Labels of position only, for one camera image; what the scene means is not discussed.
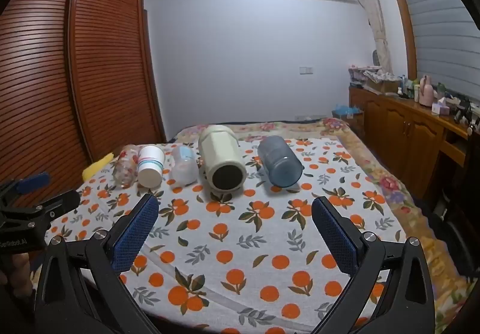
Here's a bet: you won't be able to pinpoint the yellow cloth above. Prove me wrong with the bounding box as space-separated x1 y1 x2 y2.
82 152 115 181

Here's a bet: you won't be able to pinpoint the clear plastic baby bottle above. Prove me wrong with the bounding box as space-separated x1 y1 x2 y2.
169 145 199 185

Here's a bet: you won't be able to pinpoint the wooden louvered wardrobe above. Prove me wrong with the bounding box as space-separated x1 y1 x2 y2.
0 0 167 209

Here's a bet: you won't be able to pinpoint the white tissue box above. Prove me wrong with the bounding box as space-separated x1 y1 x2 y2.
431 98 457 116

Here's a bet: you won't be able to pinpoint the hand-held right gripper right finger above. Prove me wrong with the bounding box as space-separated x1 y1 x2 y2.
310 196 436 334

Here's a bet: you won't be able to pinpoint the floral cloth pile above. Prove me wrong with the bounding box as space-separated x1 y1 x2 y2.
349 64 403 93

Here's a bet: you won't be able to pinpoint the orange fruit print blanket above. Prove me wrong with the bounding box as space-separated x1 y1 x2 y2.
47 137 409 334

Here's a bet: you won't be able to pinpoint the window blinds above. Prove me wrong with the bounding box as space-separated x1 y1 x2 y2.
388 0 480 99

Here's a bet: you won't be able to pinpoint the clear patterned glass cup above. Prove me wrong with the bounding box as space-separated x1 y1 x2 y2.
112 144 140 188

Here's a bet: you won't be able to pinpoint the blue translucent cup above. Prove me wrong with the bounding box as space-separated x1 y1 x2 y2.
257 135 305 188

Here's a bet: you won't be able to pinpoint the dark chair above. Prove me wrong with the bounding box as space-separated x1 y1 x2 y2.
427 128 480 278

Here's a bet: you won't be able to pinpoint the pink thermos jug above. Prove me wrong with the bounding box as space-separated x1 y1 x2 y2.
419 74 436 107

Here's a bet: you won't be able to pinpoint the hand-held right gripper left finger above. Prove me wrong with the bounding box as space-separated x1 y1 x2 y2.
34 193 162 334

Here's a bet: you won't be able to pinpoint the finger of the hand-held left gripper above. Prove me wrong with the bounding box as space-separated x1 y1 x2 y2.
22 189 82 223
0 173 52 207

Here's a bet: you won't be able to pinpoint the blue plastic bag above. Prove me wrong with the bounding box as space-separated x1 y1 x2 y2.
332 103 363 119

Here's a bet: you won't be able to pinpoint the wooden sideboard cabinet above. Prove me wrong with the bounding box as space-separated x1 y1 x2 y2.
349 86 480 203

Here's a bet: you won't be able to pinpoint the cream thermos jug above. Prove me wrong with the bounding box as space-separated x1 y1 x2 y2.
198 125 247 195

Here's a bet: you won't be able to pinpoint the cream curtain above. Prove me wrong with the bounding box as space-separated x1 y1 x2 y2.
349 0 394 74

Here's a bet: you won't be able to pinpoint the white striped paper cup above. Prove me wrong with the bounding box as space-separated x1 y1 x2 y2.
137 145 166 188

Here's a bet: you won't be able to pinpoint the floral bed blanket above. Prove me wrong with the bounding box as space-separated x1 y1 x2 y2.
167 118 474 334

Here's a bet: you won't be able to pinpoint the person's left hand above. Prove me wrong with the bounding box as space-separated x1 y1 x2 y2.
0 253 35 299

